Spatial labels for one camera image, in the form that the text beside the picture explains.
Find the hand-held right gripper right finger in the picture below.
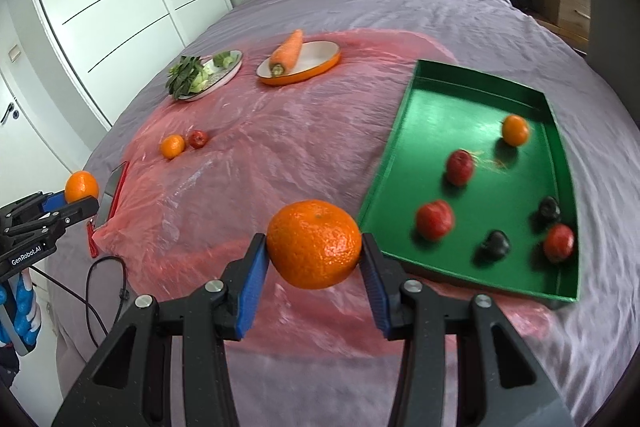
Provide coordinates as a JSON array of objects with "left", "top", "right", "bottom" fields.
[{"left": 361, "top": 232, "right": 576, "bottom": 427}]

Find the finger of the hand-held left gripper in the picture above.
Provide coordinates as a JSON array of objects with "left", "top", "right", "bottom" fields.
[
  {"left": 30, "top": 196, "right": 100, "bottom": 238},
  {"left": 0, "top": 191, "right": 68, "bottom": 228}
]

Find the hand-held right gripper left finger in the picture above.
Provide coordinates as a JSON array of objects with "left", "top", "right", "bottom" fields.
[{"left": 51, "top": 233, "right": 271, "bottom": 427}]

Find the smooth orange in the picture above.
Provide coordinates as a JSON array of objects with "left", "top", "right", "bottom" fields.
[{"left": 65, "top": 171, "right": 100, "bottom": 204}]

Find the bumpy mandarin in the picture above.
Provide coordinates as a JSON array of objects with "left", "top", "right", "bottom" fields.
[{"left": 266, "top": 200, "right": 363, "bottom": 291}]

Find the small red apple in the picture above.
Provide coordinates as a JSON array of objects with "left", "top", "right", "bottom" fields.
[
  {"left": 416, "top": 200, "right": 456, "bottom": 241},
  {"left": 445, "top": 149, "right": 475, "bottom": 186}
]

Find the dark plum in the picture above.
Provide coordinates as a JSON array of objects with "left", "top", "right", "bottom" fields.
[
  {"left": 480, "top": 230, "right": 512, "bottom": 262},
  {"left": 538, "top": 196, "right": 562, "bottom": 224}
]

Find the green tray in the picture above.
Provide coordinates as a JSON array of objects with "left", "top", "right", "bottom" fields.
[{"left": 356, "top": 59, "right": 581, "bottom": 310}]

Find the person's left hand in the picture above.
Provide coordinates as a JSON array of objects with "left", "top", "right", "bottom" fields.
[{"left": 0, "top": 269, "right": 43, "bottom": 355}]

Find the phone in red case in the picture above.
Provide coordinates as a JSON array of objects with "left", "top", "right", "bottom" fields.
[{"left": 94, "top": 161, "right": 131, "bottom": 228}]

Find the white door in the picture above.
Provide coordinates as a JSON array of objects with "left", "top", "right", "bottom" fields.
[{"left": 0, "top": 72, "right": 93, "bottom": 208}]

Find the pink plastic sheet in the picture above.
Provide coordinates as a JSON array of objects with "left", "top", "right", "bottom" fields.
[{"left": 92, "top": 27, "right": 551, "bottom": 358}]

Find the large bumpy orange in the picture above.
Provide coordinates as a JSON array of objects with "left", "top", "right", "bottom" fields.
[{"left": 160, "top": 134, "right": 186, "bottom": 160}]

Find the bok choy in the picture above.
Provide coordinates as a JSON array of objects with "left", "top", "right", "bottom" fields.
[{"left": 166, "top": 51, "right": 238, "bottom": 100}]

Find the red apple right tray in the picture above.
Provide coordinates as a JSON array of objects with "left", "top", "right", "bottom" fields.
[{"left": 543, "top": 223, "right": 576, "bottom": 264}]

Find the white wardrobe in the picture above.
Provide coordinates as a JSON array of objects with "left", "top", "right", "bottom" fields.
[{"left": 27, "top": 0, "right": 233, "bottom": 130}]

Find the patterned round plate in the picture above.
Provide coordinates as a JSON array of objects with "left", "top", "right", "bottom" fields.
[{"left": 175, "top": 50, "right": 244, "bottom": 102}]

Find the small orange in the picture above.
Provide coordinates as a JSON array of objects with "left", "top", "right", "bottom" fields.
[{"left": 501, "top": 114, "right": 530, "bottom": 146}]

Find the orange oval dish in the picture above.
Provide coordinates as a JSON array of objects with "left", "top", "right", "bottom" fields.
[{"left": 255, "top": 41, "right": 342, "bottom": 87}]

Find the carrot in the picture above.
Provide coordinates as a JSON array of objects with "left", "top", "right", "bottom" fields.
[{"left": 269, "top": 29, "right": 304, "bottom": 78}]

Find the dark chair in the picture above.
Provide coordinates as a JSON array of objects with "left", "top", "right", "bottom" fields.
[{"left": 587, "top": 0, "right": 636, "bottom": 72}]

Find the black cable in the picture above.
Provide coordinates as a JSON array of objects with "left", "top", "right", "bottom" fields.
[{"left": 30, "top": 256, "right": 131, "bottom": 350}]

